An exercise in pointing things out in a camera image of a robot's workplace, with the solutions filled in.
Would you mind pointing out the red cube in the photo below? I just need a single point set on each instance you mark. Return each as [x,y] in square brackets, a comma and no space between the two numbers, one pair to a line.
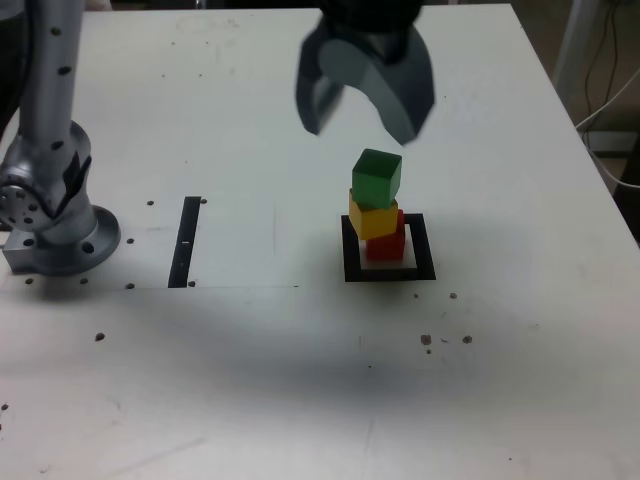
[387,247]

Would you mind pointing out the green cube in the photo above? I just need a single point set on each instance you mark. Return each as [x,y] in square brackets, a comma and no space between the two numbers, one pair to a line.
[375,180]

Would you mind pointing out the black tape square outline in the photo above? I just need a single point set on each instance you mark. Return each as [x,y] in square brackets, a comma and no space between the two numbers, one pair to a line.
[350,260]

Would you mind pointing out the person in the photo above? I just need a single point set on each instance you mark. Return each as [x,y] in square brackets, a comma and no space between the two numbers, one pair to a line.
[97,4]

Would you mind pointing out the black tape strip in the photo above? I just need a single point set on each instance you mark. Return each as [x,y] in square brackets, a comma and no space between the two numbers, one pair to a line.
[184,240]

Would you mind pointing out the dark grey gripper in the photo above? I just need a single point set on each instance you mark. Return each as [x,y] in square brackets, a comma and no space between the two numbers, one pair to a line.
[395,45]

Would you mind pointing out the white metal post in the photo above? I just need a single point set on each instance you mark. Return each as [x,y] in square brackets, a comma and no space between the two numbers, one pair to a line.
[575,40]

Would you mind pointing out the yellow cube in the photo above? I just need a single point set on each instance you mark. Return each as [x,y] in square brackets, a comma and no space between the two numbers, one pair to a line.
[372,222]

